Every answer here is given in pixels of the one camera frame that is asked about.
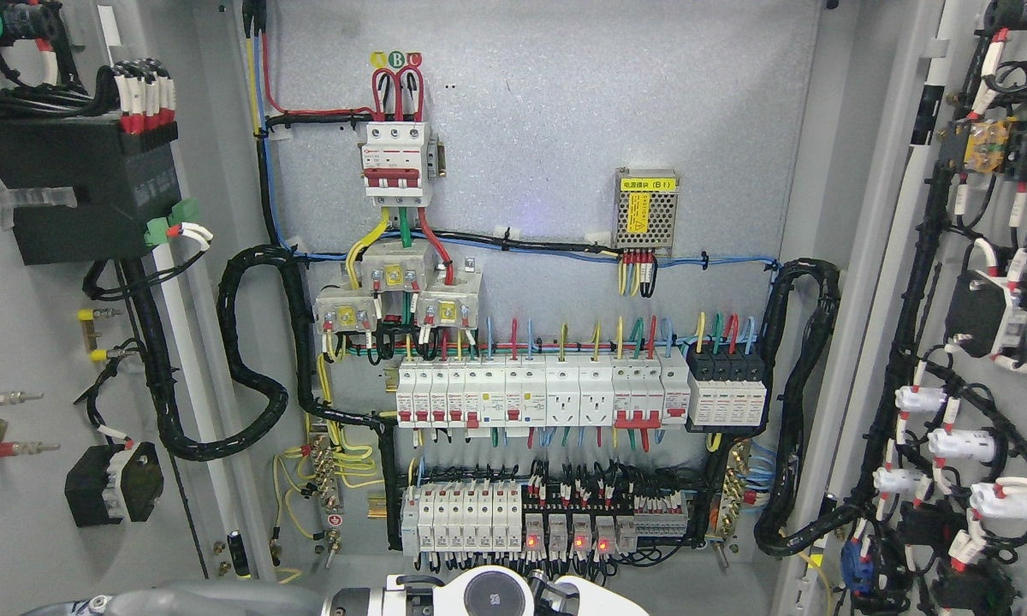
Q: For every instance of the grey cabinet door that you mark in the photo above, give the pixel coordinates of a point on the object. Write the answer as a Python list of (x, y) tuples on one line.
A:
[(44, 557), (905, 491)]

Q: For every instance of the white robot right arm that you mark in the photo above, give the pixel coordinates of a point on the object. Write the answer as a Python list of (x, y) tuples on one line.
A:
[(486, 590)]

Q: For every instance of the grey current transformers cluster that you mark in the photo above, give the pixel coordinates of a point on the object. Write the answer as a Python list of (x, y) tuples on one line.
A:
[(400, 284)]

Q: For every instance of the white socket breaker row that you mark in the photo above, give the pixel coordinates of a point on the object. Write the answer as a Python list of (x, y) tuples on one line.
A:
[(523, 394)]

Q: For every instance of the metal mesh power supply module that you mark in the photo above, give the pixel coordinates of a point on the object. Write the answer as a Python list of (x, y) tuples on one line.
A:
[(646, 201)]

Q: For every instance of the red main circuit breaker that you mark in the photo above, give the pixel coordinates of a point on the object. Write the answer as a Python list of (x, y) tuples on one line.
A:
[(398, 163)]

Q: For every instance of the lower relay terminal row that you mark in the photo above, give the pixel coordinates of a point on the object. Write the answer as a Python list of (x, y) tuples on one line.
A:
[(585, 520)]

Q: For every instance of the black surge protector block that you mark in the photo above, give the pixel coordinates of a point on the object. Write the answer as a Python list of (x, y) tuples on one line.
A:
[(727, 392)]

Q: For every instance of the black digital power meter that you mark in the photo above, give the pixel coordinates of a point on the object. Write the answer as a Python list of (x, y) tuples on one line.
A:
[(82, 189)]

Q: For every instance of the yellow terminal post block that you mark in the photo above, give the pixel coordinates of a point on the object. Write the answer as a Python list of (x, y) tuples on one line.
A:
[(88, 319)]

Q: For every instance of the rotary selector switch left door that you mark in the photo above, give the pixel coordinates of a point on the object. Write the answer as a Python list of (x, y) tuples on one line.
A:
[(112, 483)]

